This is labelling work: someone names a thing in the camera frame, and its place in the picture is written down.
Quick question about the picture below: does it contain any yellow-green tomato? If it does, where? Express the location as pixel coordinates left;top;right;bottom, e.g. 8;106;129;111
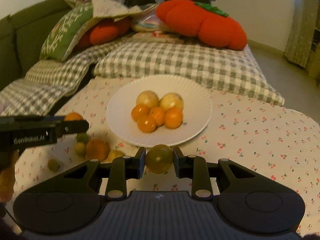
107;150;125;163

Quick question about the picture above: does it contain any small green fruit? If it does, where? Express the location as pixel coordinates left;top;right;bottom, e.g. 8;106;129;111
76;133;90;144

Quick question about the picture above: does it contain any beige curtain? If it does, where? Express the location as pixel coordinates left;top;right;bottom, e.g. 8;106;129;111
284;0;319;68

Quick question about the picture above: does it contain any red tomato plush cushion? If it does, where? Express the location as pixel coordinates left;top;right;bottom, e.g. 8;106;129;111
156;0;247;50

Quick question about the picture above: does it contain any person's left hand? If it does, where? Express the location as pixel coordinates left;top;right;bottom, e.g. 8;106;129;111
0;151;19;203

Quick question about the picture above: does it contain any grey gingham blanket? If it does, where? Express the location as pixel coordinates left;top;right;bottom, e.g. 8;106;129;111
1;38;121;116

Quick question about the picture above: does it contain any grey gingham pillow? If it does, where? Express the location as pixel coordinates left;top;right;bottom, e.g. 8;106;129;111
93;41;285;106

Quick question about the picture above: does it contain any small olive fruit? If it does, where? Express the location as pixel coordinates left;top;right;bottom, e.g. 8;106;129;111
47;159;60;173

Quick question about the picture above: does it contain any olive green tomato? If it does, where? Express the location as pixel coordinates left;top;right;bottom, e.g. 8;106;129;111
145;144;173;174

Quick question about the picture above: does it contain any small orange mandarin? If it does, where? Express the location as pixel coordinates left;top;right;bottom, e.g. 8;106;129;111
164;107;183;129

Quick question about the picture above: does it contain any large orange mandarin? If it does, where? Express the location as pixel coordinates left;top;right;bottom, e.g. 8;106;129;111
85;138;110;161

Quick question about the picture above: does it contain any white fluted plate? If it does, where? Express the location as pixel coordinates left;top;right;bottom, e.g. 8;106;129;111
106;75;213;147

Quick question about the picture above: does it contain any green sofa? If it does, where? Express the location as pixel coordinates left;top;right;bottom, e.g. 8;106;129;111
1;0;71;89

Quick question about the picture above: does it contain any large yellow passion fruit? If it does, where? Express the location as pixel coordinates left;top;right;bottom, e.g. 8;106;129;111
136;90;159;109

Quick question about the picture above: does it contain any green embroidered pillow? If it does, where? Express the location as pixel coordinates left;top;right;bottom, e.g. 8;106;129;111
40;3;97;62

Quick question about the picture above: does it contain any small yellow-green fruit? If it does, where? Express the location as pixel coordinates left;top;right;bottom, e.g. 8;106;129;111
74;141;86;157

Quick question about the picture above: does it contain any stack of books and papers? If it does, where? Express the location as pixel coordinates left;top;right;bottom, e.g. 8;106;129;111
132;15;184;44

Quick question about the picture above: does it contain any orange cherry tomato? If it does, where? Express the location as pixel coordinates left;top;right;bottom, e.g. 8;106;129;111
137;115;157;133
131;103;150;122
149;106;166;127
64;112;84;121

